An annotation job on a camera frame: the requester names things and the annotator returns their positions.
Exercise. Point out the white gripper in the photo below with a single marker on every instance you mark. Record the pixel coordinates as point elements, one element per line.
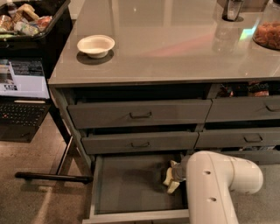
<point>177,171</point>

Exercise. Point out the yellow sponge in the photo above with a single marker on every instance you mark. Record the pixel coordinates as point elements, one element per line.
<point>168,181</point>

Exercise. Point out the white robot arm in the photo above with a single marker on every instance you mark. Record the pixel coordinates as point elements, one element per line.
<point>210,177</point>

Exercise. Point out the grey open bottom left drawer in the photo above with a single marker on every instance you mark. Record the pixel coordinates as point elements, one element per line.
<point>128,189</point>

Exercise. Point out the grey middle left drawer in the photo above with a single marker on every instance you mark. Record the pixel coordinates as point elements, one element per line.
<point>156,141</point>

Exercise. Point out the grey middle right drawer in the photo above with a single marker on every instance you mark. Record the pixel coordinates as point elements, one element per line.
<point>230,138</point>

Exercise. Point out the grey drawer cabinet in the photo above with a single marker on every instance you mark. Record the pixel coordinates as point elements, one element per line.
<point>170,50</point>

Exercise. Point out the grey top right drawer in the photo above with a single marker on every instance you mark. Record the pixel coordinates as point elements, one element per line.
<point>244,109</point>

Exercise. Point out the grey top left drawer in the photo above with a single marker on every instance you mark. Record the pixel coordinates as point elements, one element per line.
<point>138,113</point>

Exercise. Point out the chips bag in drawer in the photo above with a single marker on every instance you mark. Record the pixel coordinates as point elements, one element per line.
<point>257,89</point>

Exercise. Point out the dark cup on counter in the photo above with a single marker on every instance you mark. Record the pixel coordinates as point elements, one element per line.
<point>232,9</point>

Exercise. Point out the black metal stand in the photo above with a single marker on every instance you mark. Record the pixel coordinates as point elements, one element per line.
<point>56,175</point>

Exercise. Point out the white paper bowl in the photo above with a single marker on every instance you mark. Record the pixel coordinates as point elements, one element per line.
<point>96,46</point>

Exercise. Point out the black laptop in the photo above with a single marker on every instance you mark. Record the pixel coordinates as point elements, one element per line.
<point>24,99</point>

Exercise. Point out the black bin of snacks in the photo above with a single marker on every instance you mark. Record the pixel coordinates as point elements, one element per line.
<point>48,44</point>

